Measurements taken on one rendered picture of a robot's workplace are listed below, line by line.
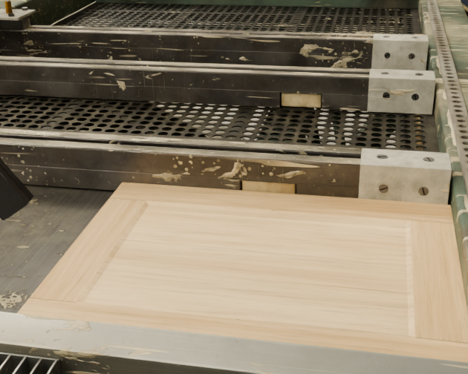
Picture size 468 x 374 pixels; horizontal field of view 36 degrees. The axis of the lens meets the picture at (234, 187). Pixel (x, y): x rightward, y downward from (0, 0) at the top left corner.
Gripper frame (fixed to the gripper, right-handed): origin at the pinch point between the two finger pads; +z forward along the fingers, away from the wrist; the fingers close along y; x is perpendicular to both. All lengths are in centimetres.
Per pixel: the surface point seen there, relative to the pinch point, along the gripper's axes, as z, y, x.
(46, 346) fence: 16.6, -3.2, -10.4
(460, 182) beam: 42, -42, 28
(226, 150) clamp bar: 21, -48, 1
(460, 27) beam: 50, -138, 42
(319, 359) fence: 31.9, -3.5, 11.4
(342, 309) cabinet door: 35.2, -15.4, 12.2
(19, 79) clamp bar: -6, -91, -41
